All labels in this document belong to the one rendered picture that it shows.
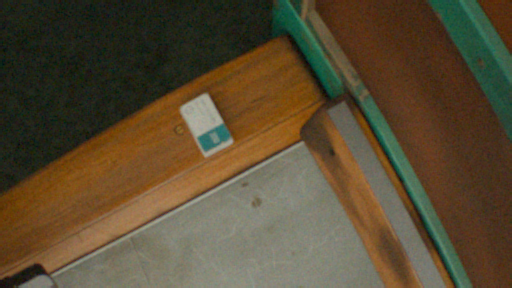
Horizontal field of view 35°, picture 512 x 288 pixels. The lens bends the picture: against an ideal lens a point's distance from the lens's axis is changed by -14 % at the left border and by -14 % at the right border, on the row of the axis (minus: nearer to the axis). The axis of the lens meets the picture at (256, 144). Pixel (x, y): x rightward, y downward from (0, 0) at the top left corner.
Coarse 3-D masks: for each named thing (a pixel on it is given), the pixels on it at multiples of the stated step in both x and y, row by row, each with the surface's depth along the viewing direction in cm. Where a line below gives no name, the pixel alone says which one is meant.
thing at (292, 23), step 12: (276, 0) 105; (276, 12) 109; (288, 12) 103; (276, 24) 112; (288, 24) 107; (300, 24) 100; (276, 36) 116; (300, 36) 104; (312, 36) 99; (300, 48) 107; (312, 48) 101; (312, 60) 105; (324, 60) 99; (324, 72) 102; (324, 84) 106; (336, 84) 100
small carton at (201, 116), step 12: (204, 96) 103; (180, 108) 103; (192, 108) 103; (204, 108) 103; (192, 120) 102; (204, 120) 102; (216, 120) 102; (192, 132) 102; (204, 132) 102; (216, 132) 102; (228, 132) 102; (204, 144) 102; (216, 144) 102; (228, 144) 103
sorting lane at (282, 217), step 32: (288, 160) 106; (224, 192) 105; (256, 192) 105; (288, 192) 105; (320, 192) 105; (160, 224) 104; (192, 224) 104; (224, 224) 104; (256, 224) 104; (288, 224) 104; (320, 224) 104; (96, 256) 103; (128, 256) 103; (160, 256) 103; (192, 256) 103; (224, 256) 103; (256, 256) 103; (288, 256) 103; (320, 256) 103; (352, 256) 103
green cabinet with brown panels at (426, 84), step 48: (288, 0) 100; (336, 0) 87; (384, 0) 73; (432, 0) 59; (480, 0) 53; (336, 48) 95; (384, 48) 81; (432, 48) 68; (480, 48) 55; (384, 96) 89; (432, 96) 74; (480, 96) 63; (384, 144) 93; (432, 144) 81; (480, 144) 68; (432, 192) 88; (480, 192) 73; (432, 240) 92; (480, 240) 79
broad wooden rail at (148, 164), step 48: (288, 48) 107; (192, 96) 105; (240, 96) 105; (288, 96) 105; (96, 144) 104; (144, 144) 104; (192, 144) 104; (240, 144) 104; (288, 144) 106; (48, 192) 102; (96, 192) 102; (144, 192) 102; (192, 192) 104; (0, 240) 101; (48, 240) 101; (96, 240) 103
